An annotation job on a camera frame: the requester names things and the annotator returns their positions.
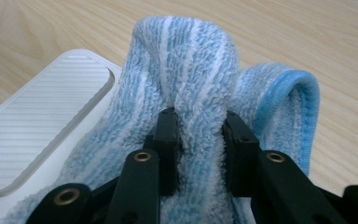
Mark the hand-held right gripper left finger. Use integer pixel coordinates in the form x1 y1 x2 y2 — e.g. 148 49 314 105
105 106 181 224

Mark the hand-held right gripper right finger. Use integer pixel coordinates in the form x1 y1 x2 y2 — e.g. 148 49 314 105
223 110 348 224

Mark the white desk lamp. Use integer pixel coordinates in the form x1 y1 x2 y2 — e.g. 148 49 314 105
0 49 124 224

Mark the blue striped cloth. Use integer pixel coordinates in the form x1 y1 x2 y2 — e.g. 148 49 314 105
0 15 321 224

